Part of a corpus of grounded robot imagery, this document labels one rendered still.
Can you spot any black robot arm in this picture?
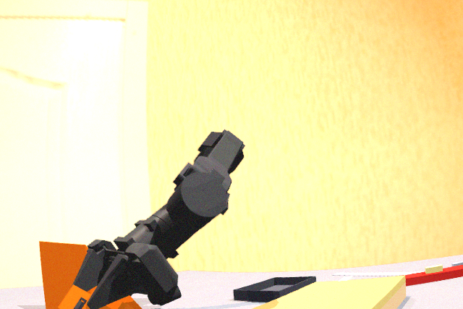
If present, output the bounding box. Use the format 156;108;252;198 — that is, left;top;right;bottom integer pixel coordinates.
147;129;245;306

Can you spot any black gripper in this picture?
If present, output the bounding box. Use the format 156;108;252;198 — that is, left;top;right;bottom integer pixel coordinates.
72;216;179;309

